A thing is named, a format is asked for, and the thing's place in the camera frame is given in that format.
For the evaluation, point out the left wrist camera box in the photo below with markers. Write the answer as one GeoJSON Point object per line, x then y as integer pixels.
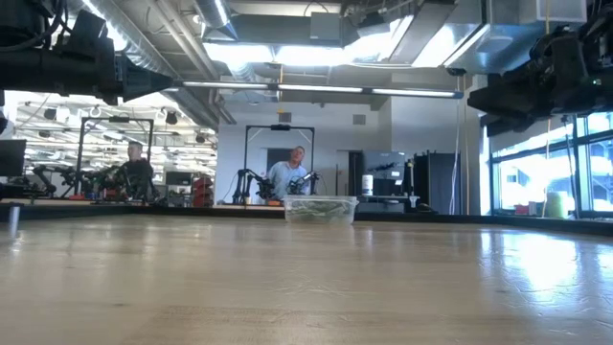
{"type": "Point", "coordinates": [88, 36]}

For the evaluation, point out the small red box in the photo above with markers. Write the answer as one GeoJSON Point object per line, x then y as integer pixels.
{"type": "Point", "coordinates": [522, 209]}

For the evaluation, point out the black tripod stand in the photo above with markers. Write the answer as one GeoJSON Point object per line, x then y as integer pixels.
{"type": "Point", "coordinates": [568, 158]}

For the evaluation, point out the grey wall vent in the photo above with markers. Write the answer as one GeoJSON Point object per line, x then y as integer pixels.
{"type": "Point", "coordinates": [285, 117]}
{"type": "Point", "coordinates": [359, 119]}

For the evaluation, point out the long ceiling light tube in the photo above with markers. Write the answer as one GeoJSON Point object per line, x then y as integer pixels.
{"type": "Point", "coordinates": [225, 85]}

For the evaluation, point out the person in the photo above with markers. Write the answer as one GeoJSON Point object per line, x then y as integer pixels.
{"type": "Point", "coordinates": [138, 175]}
{"type": "Point", "coordinates": [286, 177]}

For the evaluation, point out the pale green cylinder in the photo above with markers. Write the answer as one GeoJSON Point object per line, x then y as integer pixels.
{"type": "Point", "coordinates": [556, 206]}

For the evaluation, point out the white cylinder container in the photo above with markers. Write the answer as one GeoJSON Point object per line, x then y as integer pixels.
{"type": "Point", "coordinates": [368, 184]}

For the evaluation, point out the black cabinet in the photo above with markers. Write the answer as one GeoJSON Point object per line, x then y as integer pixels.
{"type": "Point", "coordinates": [436, 182]}

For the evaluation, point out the black monitor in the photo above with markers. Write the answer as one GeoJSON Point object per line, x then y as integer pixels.
{"type": "Point", "coordinates": [12, 158]}

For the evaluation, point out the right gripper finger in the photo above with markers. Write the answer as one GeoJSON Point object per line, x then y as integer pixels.
{"type": "Point", "coordinates": [510, 125]}
{"type": "Point", "coordinates": [503, 98]}

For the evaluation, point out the green white foil packet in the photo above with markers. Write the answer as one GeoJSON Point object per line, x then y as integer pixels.
{"type": "Point", "coordinates": [335, 209]}
{"type": "Point", "coordinates": [306, 212]}

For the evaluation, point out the grey cabinet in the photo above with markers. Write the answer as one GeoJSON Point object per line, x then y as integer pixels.
{"type": "Point", "coordinates": [390, 165]}

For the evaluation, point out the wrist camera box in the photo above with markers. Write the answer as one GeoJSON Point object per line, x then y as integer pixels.
{"type": "Point", "coordinates": [560, 50]}
{"type": "Point", "coordinates": [88, 36]}

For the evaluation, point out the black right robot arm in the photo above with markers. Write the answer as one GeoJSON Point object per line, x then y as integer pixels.
{"type": "Point", "coordinates": [589, 91]}

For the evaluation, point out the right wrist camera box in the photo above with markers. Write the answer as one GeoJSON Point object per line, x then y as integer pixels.
{"type": "Point", "coordinates": [560, 50]}

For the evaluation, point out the black ceiling camera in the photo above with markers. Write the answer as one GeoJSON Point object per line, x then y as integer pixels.
{"type": "Point", "coordinates": [456, 72]}

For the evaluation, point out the large silver ceiling duct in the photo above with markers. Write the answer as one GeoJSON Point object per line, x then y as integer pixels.
{"type": "Point", "coordinates": [479, 43]}

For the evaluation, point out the silver metal post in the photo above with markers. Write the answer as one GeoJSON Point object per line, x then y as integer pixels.
{"type": "Point", "coordinates": [13, 220]}

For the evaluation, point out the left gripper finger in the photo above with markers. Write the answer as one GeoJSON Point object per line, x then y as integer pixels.
{"type": "Point", "coordinates": [134, 97]}
{"type": "Point", "coordinates": [139, 79]}

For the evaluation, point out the black gantry frame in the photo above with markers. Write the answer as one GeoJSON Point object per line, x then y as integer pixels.
{"type": "Point", "coordinates": [134, 120]}
{"type": "Point", "coordinates": [280, 127]}

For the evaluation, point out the grey ceiling box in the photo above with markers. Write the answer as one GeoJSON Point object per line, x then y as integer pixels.
{"type": "Point", "coordinates": [325, 26]}

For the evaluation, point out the clear plastic bin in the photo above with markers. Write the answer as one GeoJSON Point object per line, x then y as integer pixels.
{"type": "Point", "coordinates": [318, 197]}

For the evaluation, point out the red storage bins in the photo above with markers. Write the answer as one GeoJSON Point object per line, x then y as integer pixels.
{"type": "Point", "coordinates": [203, 191]}

